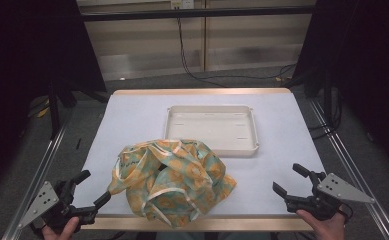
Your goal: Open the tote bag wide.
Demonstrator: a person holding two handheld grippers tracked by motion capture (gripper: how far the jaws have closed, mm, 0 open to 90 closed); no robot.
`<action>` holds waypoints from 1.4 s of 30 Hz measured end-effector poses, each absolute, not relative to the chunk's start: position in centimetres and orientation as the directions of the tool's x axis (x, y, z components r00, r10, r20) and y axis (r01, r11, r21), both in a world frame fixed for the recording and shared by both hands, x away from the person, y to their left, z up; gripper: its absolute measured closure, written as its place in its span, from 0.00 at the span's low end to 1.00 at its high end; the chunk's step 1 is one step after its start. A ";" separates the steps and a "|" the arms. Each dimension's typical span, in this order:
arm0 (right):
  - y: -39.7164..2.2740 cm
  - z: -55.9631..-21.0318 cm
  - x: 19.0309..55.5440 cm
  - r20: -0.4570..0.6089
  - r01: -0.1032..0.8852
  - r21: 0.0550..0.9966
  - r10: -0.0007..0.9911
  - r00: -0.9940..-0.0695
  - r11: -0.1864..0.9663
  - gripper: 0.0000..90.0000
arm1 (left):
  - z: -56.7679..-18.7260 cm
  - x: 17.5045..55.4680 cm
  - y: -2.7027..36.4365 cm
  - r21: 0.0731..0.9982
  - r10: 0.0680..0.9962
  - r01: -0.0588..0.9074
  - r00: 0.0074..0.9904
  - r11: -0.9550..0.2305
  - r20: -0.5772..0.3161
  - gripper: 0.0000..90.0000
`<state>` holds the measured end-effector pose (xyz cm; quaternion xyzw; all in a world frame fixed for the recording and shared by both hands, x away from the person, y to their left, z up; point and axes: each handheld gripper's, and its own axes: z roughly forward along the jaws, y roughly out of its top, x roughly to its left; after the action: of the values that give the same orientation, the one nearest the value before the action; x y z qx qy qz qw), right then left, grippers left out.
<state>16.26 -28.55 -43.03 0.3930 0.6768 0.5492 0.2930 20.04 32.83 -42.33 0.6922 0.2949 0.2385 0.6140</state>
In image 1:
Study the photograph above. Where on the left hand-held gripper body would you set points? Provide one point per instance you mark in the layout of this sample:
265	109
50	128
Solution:
53	206

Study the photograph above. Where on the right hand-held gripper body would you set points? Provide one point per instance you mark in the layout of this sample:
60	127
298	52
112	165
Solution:
325	196

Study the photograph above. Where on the orange and green cloth bag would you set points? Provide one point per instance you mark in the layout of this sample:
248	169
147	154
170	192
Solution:
175	180

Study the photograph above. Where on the white plastic tray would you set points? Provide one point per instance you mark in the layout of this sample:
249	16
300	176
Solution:
212	128

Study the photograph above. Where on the person's left hand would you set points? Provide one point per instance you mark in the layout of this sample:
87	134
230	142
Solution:
62	233

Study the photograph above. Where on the person's right hand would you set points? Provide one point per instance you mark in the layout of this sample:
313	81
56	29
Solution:
328	230

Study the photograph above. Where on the black stand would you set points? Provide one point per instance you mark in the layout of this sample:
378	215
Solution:
53	113
328	100

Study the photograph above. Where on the dark curtain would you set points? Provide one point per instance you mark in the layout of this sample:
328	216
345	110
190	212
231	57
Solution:
365	50
22	50

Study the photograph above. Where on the black horizontal bar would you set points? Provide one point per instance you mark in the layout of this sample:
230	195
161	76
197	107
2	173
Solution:
182	14

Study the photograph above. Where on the metal floor rail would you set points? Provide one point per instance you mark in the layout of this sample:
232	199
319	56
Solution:
47	160
340	151

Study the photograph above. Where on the white wall socket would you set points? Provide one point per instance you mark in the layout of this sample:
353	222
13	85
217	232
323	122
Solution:
182	4

